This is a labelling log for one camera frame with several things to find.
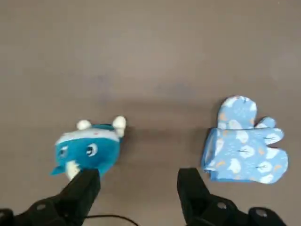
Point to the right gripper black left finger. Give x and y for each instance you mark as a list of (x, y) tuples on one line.
[(70, 202)]

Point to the blue cloud-print oven mitt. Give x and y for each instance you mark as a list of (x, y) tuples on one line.
[(237, 113), (247, 155)]

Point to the small blue plush doll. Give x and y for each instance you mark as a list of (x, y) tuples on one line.
[(94, 150)]

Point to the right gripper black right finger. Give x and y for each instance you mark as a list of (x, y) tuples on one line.
[(200, 204)]

